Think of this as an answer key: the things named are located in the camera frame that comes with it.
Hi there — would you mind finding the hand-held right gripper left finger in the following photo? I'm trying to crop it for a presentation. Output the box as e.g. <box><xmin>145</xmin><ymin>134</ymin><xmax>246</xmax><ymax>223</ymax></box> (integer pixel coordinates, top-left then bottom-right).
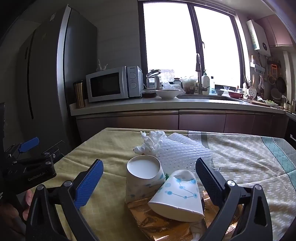
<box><xmin>25</xmin><ymin>159</ymin><xmax>104</xmax><ymax>241</ymax></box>

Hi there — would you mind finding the clear plastic bag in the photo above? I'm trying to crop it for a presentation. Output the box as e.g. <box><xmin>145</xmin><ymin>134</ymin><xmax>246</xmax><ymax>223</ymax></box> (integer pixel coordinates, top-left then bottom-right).
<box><xmin>162</xmin><ymin>81</ymin><xmax>183</xmax><ymax>91</ymax></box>

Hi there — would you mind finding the hanging frying pan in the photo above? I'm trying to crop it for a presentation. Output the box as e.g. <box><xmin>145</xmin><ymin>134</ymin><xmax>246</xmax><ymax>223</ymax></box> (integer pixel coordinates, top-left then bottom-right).
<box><xmin>276</xmin><ymin>74</ymin><xmax>287</xmax><ymax>93</ymax></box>

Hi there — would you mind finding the white foam net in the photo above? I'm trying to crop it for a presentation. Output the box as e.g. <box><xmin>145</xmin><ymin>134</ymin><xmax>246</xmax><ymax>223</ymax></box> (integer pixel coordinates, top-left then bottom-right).
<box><xmin>157</xmin><ymin>133</ymin><xmax>213</xmax><ymax>173</ymax></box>

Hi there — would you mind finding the brown wall cabinet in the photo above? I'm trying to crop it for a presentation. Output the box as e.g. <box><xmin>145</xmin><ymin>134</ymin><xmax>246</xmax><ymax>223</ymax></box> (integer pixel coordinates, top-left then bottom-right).
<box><xmin>257</xmin><ymin>15</ymin><xmax>294</xmax><ymax>48</ymax></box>

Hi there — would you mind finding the white microwave oven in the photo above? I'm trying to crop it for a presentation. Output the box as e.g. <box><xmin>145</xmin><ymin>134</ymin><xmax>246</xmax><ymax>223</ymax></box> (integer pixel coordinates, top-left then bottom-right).
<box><xmin>85</xmin><ymin>65</ymin><xmax>144</xmax><ymax>103</ymax></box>

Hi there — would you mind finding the copper thermos flask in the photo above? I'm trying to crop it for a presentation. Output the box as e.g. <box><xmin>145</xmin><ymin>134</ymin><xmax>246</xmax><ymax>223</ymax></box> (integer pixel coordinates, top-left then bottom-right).
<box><xmin>73</xmin><ymin>80</ymin><xmax>86</xmax><ymax>109</ymax></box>

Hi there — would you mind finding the paper cup with blue dots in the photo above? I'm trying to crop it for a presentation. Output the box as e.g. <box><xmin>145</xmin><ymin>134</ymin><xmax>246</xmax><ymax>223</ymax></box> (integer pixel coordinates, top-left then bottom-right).
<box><xmin>148</xmin><ymin>170</ymin><xmax>205</xmax><ymax>223</ymax></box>
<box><xmin>125</xmin><ymin>155</ymin><xmax>166</xmax><ymax>204</ymax></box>

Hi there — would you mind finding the kitchen window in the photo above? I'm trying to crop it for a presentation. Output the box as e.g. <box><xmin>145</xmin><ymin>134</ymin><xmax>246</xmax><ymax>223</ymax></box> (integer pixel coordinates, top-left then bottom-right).
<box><xmin>138</xmin><ymin>0</ymin><xmax>251</xmax><ymax>88</ymax></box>

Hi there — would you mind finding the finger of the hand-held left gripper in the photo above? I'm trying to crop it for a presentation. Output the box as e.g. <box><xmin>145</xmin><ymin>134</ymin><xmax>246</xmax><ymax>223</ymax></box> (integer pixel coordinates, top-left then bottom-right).
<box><xmin>42</xmin><ymin>140</ymin><xmax>65</xmax><ymax>163</ymax></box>
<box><xmin>6</xmin><ymin>137</ymin><xmax>40</xmax><ymax>160</ymax></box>

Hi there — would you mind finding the metal kitchen faucet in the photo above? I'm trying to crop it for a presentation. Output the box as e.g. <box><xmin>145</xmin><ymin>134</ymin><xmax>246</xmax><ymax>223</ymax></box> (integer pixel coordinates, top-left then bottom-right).
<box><xmin>195</xmin><ymin>53</ymin><xmax>207</xmax><ymax>94</ymax></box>

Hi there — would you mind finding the yellow tablecloth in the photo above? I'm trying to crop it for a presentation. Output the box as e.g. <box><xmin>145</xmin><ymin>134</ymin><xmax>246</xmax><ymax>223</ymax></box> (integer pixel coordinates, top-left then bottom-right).
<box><xmin>46</xmin><ymin>127</ymin><xmax>208</xmax><ymax>241</ymax></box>

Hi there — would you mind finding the glass jar with food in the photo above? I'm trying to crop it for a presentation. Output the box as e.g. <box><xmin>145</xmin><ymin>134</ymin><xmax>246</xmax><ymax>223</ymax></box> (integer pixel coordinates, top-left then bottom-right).
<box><xmin>181</xmin><ymin>77</ymin><xmax>197</xmax><ymax>94</ymax></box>

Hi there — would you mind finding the grey refrigerator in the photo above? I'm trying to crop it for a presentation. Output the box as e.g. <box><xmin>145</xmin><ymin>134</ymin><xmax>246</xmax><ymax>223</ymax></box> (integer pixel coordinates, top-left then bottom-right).
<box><xmin>15</xmin><ymin>5</ymin><xmax>97</xmax><ymax>153</ymax></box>

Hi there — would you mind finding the person's left hand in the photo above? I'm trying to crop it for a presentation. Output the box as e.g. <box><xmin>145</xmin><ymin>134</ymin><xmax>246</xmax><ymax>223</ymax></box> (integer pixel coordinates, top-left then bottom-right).
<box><xmin>0</xmin><ymin>189</ymin><xmax>34</xmax><ymax>232</ymax></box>

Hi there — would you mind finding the kitchen counter with brown cabinets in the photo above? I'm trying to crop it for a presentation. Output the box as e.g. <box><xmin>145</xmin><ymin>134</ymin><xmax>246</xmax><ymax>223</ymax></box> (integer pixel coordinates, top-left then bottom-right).
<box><xmin>69</xmin><ymin>91</ymin><xmax>296</xmax><ymax>142</ymax></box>

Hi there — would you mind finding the white water heater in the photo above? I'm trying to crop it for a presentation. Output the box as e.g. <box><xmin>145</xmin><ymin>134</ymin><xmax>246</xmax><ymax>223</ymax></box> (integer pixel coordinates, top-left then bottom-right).
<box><xmin>246</xmin><ymin>20</ymin><xmax>271</xmax><ymax>57</ymax></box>

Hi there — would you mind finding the wooden cutting board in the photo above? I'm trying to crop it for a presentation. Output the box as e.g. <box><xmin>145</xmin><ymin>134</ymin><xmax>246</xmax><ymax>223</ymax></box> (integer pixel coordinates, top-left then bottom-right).
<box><xmin>243</xmin><ymin>98</ymin><xmax>278</xmax><ymax>107</ymax></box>

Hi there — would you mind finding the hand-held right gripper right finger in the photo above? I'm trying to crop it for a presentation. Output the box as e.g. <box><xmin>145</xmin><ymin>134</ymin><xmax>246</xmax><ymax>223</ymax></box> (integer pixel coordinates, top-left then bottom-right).
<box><xmin>195</xmin><ymin>158</ymin><xmax>273</xmax><ymax>241</ymax></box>

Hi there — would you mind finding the white tissue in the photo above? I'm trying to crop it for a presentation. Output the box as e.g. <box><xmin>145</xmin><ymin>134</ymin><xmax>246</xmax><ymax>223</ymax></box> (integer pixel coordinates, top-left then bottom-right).
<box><xmin>133</xmin><ymin>130</ymin><xmax>167</xmax><ymax>155</ymax></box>

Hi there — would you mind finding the small kettle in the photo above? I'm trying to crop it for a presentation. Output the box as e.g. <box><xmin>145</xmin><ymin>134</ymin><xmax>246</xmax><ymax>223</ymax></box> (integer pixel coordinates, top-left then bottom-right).
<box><xmin>146</xmin><ymin>69</ymin><xmax>162</xmax><ymax>91</ymax></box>

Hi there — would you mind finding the trash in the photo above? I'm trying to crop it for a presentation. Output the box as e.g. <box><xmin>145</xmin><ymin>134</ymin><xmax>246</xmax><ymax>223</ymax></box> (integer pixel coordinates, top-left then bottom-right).
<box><xmin>128</xmin><ymin>190</ymin><xmax>243</xmax><ymax>241</ymax></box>

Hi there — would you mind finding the white pump bottle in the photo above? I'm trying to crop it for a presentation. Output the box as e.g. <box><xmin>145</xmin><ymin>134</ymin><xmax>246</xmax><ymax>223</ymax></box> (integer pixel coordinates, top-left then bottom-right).
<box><xmin>202</xmin><ymin>70</ymin><xmax>210</xmax><ymax>94</ymax></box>

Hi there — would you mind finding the white slotted spatula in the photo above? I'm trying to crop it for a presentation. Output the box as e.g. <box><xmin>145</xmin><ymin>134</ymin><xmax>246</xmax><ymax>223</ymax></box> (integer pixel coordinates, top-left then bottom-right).
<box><xmin>248</xmin><ymin>75</ymin><xmax>257</xmax><ymax>96</ymax></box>

